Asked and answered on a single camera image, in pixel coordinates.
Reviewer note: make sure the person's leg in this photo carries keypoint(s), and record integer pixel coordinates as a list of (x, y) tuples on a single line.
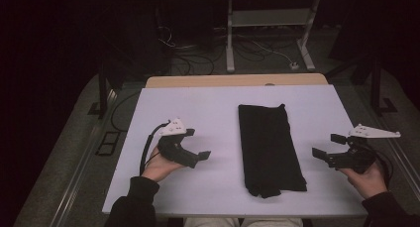
[(274, 222), (211, 222)]

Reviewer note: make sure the round table grommet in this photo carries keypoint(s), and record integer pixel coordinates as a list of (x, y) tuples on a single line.
[(269, 84)]

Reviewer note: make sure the black t-shirt with white print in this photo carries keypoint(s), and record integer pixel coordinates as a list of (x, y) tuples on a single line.
[(267, 147)]

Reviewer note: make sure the person's left leg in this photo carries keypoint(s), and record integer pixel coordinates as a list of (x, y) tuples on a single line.
[(211, 222)]

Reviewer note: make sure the white metal desk frame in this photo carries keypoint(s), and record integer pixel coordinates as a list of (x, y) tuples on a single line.
[(270, 18)]

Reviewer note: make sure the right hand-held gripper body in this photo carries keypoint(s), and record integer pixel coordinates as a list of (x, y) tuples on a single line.
[(358, 159)]

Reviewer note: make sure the white plug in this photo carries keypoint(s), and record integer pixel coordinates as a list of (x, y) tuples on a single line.
[(294, 66)]

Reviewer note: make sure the person's right leg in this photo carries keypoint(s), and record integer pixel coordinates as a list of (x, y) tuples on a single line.
[(274, 222)]

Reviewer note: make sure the metal floor rail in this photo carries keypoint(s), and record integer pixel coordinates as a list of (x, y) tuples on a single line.
[(77, 184), (406, 174)]

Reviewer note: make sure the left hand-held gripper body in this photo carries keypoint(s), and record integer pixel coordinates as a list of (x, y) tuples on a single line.
[(173, 154)]

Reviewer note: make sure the person's left hand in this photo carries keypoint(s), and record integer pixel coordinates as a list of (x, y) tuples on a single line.
[(158, 167)]

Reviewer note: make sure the black metal stand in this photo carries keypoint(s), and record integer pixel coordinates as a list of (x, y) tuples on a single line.
[(103, 88), (375, 85)]

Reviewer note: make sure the person's right hand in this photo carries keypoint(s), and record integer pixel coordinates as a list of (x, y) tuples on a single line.
[(371, 184)]

